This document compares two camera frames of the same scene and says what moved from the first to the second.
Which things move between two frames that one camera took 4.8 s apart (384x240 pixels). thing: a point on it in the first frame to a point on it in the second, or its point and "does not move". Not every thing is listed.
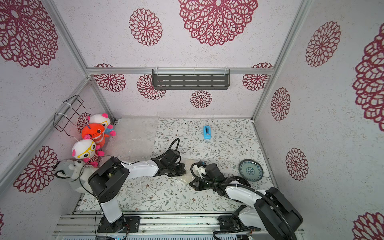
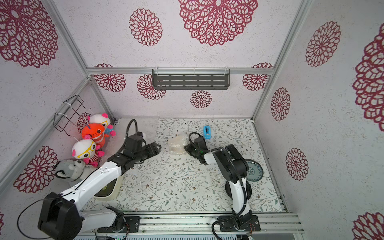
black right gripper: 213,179 to 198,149
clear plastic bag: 183,181 to 176,144
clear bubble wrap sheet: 187,177 to 176,144
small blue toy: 207,132 does not move
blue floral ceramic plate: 250,170 does not move
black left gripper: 182,169 to 154,150
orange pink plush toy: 104,119 does not move
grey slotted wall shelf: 191,79 does not move
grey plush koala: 77,172 does not move
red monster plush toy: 95,131 does not move
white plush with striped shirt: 87,149 does not move
